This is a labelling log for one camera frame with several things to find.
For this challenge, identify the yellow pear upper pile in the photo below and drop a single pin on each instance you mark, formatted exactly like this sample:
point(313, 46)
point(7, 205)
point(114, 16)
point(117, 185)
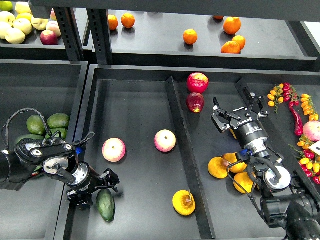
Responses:
point(231, 158)

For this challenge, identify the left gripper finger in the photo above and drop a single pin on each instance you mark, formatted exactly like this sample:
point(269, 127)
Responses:
point(108, 180)
point(79, 199)

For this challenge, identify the yellow pear far left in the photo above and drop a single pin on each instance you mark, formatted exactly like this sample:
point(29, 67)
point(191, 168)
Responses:
point(217, 167)

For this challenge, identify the red chili pepper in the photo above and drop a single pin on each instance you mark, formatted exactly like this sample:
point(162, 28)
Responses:
point(298, 124)

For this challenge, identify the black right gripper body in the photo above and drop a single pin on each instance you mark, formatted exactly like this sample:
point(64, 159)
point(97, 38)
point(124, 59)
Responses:
point(249, 130)

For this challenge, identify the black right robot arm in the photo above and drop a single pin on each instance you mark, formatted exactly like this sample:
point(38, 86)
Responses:
point(279, 196)

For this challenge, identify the orange on shelf left edge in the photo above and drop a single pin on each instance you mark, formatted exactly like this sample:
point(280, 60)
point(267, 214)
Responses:
point(112, 22)

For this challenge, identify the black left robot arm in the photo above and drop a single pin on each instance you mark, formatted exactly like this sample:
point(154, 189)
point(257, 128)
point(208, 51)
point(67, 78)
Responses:
point(54, 158)

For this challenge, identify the orange on shelf right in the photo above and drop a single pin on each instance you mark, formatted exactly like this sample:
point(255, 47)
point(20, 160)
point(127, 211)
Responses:
point(240, 40)

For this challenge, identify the cherry tomato cluster lower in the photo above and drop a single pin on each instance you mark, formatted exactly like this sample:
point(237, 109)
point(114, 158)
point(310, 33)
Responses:
point(308, 160)

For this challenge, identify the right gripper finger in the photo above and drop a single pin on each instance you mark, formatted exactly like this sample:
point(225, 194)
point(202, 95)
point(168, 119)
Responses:
point(223, 119)
point(254, 105)

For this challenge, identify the cherry tomato vine upper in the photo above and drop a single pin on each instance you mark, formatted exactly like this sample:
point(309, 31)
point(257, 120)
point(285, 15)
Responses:
point(283, 93)

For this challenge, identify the pink apple centre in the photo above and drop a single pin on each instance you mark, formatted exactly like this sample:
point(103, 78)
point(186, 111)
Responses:
point(165, 140)

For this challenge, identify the orange on shelf centre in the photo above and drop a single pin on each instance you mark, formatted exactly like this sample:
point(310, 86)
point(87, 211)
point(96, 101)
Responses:
point(190, 36)

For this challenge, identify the black centre tray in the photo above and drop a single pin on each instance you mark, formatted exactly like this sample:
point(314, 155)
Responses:
point(133, 104)

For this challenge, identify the black upper shelf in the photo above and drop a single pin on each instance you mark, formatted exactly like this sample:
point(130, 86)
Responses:
point(156, 39)

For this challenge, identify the yellow pear near divider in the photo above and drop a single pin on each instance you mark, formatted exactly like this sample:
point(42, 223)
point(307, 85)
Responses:
point(233, 134)

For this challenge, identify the dark red apple lower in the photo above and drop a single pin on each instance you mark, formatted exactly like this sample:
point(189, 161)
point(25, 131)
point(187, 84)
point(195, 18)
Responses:
point(195, 102)

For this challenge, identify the yellow pear lower pile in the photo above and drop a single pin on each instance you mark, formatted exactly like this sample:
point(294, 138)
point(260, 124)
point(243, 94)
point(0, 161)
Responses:
point(243, 183)

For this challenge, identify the pink apple right edge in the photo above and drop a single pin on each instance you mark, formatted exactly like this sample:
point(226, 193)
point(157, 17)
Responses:
point(312, 130)

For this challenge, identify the red apple upper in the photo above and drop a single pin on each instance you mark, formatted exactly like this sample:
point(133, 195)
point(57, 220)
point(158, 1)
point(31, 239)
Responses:
point(197, 82)

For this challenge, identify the yellow cherry tomato vine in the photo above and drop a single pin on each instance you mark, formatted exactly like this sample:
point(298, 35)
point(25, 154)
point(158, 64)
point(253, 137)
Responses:
point(308, 107)

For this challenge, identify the dark green avocado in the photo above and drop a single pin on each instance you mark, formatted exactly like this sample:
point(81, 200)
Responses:
point(106, 205)

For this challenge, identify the pink apple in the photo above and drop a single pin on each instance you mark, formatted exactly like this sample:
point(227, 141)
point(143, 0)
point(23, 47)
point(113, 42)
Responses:
point(165, 140)
point(113, 150)

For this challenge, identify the red apple on shelf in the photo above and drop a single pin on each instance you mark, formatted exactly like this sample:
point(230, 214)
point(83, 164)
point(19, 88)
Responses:
point(48, 37)

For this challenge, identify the orange on shelf front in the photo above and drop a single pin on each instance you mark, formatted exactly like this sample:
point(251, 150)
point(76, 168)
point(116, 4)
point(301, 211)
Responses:
point(231, 47)

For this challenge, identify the green avocado pile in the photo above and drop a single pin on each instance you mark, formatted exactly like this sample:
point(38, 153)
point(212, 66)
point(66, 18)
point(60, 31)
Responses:
point(56, 122)

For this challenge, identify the pale yellow apple front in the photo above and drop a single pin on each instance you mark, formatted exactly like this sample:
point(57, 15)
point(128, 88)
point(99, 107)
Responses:
point(14, 36)

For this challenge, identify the pink apple left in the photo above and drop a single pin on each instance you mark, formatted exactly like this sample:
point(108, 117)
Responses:
point(113, 150)

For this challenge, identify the yellow pear pile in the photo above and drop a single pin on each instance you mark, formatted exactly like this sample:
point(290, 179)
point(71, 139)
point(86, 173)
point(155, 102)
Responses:
point(243, 183)
point(231, 158)

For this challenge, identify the large orange on shelf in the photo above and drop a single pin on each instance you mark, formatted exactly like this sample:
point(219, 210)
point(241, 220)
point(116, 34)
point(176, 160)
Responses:
point(232, 25)

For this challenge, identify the yellow pear with stem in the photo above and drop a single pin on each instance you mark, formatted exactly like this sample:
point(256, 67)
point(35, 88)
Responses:
point(183, 202)

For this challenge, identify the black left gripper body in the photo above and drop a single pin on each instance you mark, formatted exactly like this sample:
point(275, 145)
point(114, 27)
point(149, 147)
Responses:
point(84, 181)

